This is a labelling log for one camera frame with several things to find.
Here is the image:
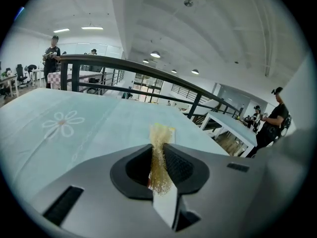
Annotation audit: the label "white desk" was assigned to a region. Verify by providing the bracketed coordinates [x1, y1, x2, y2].
[0, 74, 19, 99]
[31, 68, 46, 87]

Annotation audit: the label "glass entrance door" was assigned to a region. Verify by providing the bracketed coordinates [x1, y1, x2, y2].
[132, 73, 164, 104]

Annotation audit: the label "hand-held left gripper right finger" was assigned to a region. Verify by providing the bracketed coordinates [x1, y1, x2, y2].
[164, 142, 288, 238]

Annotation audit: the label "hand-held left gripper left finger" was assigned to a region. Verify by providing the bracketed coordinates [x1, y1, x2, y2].
[31, 144, 174, 238]

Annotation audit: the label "pink checkered table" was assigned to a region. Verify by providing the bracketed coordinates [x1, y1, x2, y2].
[47, 70, 100, 90]

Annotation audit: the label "black office chair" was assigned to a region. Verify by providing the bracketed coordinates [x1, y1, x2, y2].
[15, 64, 29, 88]

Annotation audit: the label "light blue flowered tablecloth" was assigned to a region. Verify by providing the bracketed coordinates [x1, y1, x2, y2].
[0, 87, 230, 208]

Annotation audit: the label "clear packet with yellow label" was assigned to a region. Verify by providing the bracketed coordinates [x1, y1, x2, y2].
[149, 123, 177, 145]

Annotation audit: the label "white table with blue top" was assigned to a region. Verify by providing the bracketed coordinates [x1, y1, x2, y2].
[199, 111, 258, 158]

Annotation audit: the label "black metal railing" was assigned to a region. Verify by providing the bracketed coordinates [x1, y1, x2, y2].
[59, 54, 245, 120]

